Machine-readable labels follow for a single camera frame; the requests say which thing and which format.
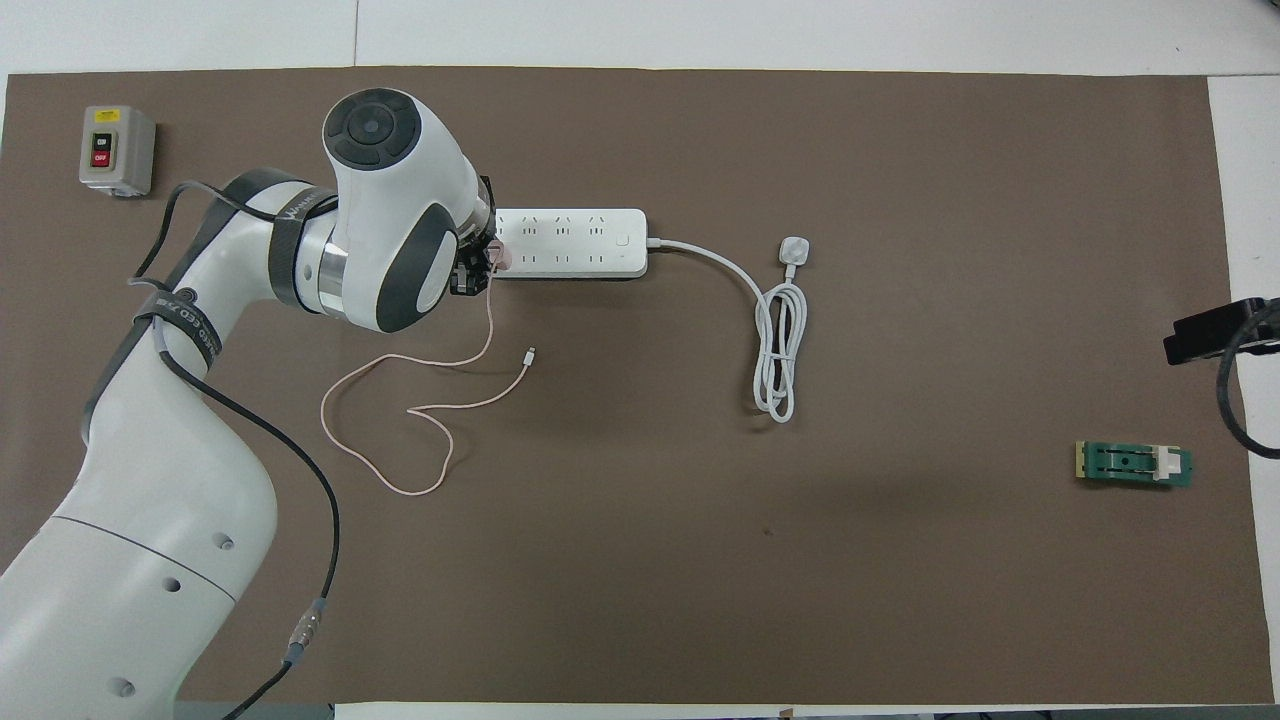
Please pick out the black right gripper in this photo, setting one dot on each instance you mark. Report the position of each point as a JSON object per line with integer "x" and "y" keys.
{"x": 1262, "y": 340}

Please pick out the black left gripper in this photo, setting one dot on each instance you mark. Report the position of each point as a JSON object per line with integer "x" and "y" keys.
{"x": 487, "y": 205}

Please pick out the pink charger adapter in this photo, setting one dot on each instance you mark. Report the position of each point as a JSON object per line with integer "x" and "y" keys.
{"x": 501, "y": 257}

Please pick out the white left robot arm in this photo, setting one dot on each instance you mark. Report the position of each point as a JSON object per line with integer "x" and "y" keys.
{"x": 150, "y": 500}

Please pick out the white power strip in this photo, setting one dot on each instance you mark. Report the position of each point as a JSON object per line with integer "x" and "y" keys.
{"x": 580, "y": 245}

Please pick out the brown table mat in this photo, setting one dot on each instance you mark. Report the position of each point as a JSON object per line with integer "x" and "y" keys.
{"x": 700, "y": 580}

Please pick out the green knife switch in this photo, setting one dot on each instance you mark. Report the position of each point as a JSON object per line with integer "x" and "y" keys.
{"x": 1130, "y": 463}

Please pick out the grey on-off switch box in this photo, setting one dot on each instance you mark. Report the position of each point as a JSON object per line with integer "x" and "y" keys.
{"x": 115, "y": 150}

